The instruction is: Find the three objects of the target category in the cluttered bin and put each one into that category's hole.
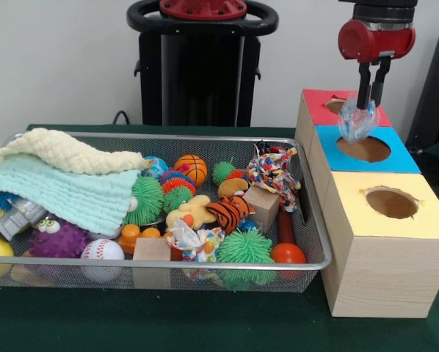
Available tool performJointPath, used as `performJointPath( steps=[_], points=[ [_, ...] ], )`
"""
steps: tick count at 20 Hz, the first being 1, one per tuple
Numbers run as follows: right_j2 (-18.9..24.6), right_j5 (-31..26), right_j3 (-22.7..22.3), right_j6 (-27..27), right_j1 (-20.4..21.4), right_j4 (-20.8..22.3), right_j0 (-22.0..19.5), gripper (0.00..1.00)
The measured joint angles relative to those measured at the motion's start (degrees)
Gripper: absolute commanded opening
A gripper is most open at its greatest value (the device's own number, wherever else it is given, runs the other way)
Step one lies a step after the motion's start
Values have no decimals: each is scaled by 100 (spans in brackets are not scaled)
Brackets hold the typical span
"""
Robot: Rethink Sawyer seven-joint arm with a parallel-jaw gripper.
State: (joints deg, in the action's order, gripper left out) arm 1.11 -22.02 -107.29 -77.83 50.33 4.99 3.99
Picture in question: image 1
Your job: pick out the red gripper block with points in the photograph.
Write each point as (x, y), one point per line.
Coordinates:
(374, 42)

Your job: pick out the clear plastic bag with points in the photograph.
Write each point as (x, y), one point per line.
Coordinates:
(357, 125)

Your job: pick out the brown plush toy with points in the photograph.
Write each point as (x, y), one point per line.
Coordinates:
(233, 187)

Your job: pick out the cream knitted cloth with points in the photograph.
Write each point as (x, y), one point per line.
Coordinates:
(65, 152)

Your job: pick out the mint knitted cloth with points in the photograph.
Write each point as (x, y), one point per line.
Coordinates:
(65, 192)

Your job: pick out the clear shallow mesh bin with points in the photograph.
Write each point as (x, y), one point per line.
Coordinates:
(307, 220)

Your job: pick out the wooden box with three holes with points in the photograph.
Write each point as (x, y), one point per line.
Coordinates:
(381, 271)

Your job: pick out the black panel stand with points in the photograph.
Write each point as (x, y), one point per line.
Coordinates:
(436, 95)

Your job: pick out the red maraca rattle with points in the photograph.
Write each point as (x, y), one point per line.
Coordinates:
(288, 254)

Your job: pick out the tiger striped toy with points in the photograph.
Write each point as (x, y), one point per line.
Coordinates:
(227, 213)

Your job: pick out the small orange basketball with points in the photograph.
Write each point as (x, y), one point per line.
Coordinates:
(191, 169)

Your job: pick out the green spiky ball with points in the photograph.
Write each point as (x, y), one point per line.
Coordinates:
(245, 248)

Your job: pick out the dark green tablecloth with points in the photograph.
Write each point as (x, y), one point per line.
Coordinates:
(205, 323)

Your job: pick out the white baseball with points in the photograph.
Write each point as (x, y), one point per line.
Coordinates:
(102, 251)

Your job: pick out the purple monster toy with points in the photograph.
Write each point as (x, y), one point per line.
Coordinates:
(62, 238)

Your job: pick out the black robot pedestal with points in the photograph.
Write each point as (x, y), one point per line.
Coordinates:
(197, 81)

